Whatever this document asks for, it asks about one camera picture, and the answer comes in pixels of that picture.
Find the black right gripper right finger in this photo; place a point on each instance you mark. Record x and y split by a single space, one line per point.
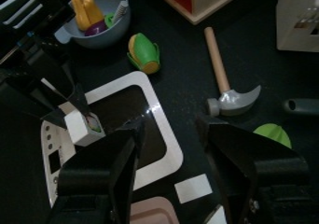
257 171

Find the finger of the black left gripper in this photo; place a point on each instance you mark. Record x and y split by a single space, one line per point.
55 119
76 98

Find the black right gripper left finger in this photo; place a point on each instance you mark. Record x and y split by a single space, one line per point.
97 178

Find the white sushi piece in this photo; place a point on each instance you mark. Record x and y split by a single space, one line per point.
80 129

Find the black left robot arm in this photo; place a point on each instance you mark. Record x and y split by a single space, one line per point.
24 19

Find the white flat square piece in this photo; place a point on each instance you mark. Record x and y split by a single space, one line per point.
192 188

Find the white flat corner piece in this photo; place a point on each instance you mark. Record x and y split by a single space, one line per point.
217 217

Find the white toy stove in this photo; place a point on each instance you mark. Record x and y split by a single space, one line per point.
159 131

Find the small green toy piece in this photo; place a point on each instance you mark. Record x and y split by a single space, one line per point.
109 20

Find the white ridged toy piece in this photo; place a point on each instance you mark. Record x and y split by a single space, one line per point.
120 11

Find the green toy slice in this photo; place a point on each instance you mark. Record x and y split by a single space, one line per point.
273 133

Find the pink rounded tray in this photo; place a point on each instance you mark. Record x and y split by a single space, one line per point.
153 212

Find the grey-blue toy bowl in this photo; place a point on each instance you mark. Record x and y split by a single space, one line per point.
105 34

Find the green yellow toy corn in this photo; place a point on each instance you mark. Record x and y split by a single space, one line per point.
144 52

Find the purple toy eggplant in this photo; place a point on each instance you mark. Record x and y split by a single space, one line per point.
96 29

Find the yellow toy pepper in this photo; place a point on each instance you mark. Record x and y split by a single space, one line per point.
84 11

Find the wooden toy hammer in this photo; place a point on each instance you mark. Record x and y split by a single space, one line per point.
225 87

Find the red and wooden box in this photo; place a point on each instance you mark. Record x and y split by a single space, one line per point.
199 0

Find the white wooden box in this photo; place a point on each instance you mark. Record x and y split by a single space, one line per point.
295 19

